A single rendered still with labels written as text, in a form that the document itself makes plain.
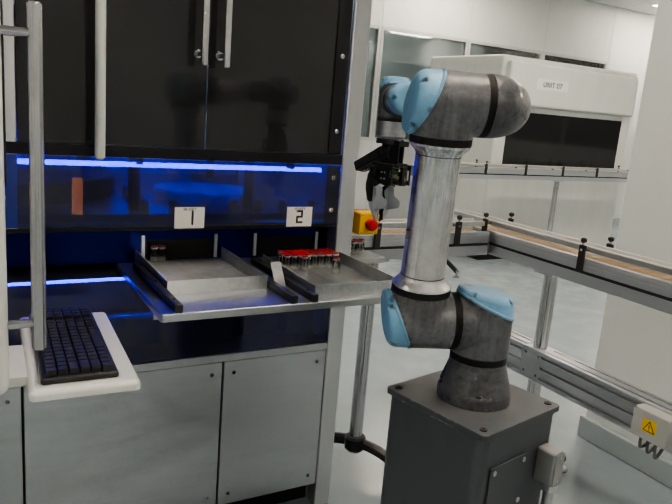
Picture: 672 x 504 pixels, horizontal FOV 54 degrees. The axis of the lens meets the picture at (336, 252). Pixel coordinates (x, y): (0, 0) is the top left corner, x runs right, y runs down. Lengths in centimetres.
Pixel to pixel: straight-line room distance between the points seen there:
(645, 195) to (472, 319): 173
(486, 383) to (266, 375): 94
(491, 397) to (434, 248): 32
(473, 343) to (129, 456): 114
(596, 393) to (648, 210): 88
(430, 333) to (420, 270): 13
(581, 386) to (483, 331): 114
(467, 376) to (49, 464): 120
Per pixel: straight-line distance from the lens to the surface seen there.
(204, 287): 167
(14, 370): 147
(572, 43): 952
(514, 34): 880
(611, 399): 237
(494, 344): 135
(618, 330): 307
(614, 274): 227
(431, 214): 124
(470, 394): 137
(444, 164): 123
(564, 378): 249
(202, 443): 215
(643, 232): 296
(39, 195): 125
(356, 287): 172
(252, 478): 229
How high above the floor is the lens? 135
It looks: 12 degrees down
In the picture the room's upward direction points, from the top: 5 degrees clockwise
